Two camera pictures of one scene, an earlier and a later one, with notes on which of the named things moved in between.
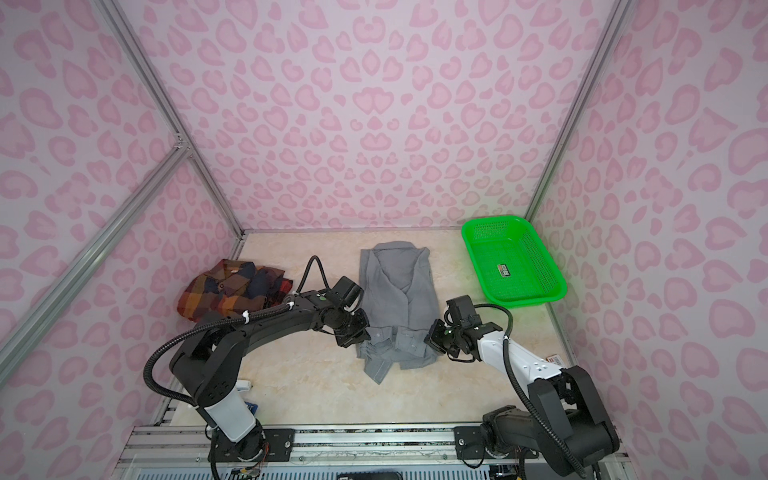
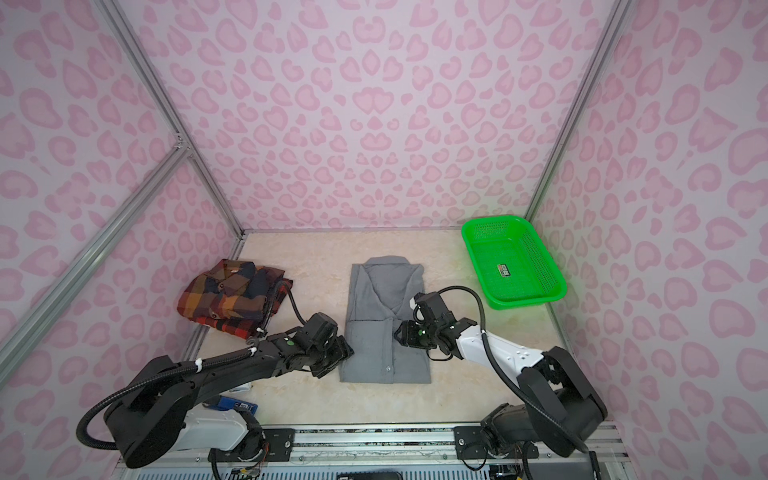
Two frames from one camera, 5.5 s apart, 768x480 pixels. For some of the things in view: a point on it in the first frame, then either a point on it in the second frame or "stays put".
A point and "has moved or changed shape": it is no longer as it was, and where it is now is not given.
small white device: (242, 385) stays put
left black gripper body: (352, 327) → (332, 355)
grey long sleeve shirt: (399, 298) has moved or changed shape
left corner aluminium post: (181, 135) stays put
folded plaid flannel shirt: (233, 286) stays put
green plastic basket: (510, 265) stays put
